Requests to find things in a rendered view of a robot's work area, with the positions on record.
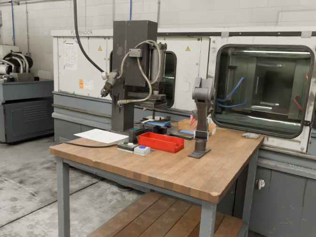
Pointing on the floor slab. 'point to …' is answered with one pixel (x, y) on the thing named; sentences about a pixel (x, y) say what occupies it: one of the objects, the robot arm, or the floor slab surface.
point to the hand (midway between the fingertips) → (192, 126)
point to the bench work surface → (166, 186)
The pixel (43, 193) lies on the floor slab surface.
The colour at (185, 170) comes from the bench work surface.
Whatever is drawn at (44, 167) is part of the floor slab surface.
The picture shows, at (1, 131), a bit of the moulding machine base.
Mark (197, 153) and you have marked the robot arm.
